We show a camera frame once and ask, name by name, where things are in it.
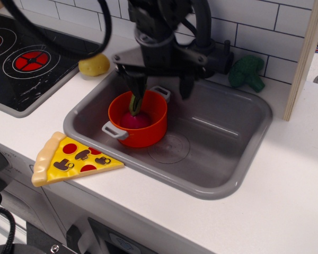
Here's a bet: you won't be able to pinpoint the black braided cable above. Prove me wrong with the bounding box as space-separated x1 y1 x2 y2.
0 0 113 59

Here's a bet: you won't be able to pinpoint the purple toy beet green stem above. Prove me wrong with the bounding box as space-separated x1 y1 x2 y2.
120 94 152 129

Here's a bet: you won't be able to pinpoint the orange toy pot grey handles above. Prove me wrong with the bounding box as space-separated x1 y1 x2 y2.
102 86 171 148

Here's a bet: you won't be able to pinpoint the light wooden side panel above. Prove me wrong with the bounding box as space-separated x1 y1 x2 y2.
283 0 318 121

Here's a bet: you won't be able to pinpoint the green toy broccoli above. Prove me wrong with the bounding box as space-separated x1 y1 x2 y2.
228 55 265 93

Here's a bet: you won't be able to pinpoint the black toy stove top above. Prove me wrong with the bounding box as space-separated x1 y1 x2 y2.
0 13 105 119

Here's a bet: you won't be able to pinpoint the toy pizza slice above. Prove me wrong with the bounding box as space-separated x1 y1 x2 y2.
31 132 124 187

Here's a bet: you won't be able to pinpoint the dark grey toy faucet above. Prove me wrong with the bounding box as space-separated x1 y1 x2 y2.
189 1 234 78

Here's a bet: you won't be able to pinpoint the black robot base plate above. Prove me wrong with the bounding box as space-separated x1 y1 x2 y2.
0 220 75 253

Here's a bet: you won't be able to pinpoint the yellow toy potato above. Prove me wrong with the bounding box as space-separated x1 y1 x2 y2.
78 53 110 77

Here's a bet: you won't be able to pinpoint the grey plastic toy sink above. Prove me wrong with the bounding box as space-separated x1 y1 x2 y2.
63 72 272 200

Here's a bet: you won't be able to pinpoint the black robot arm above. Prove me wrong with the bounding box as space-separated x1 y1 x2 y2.
114 1 207 99

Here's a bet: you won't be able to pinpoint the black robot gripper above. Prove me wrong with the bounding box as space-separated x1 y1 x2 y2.
113 26 207 100

